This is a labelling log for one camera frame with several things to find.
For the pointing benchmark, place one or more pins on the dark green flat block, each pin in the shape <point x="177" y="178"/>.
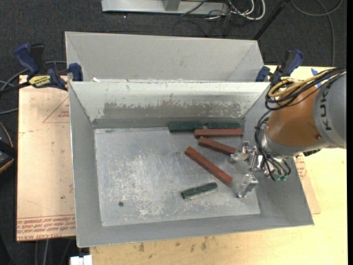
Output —
<point x="224" y="125"/>
<point x="199" y="190"/>
<point x="185" y="127"/>

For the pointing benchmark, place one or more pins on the grey metal bin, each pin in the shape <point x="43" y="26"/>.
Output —
<point x="154" y="170"/>

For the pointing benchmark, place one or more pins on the brown cardboard board, red print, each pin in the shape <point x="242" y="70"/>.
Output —
<point x="44" y="153"/>

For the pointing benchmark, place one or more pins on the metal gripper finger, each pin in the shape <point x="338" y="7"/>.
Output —
<point x="240" y="154"/>
<point x="246" y="186"/>

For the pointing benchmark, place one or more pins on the red-brown flat block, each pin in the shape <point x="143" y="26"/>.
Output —
<point x="218" y="132"/>
<point x="216" y="145"/>
<point x="208" y="165"/>

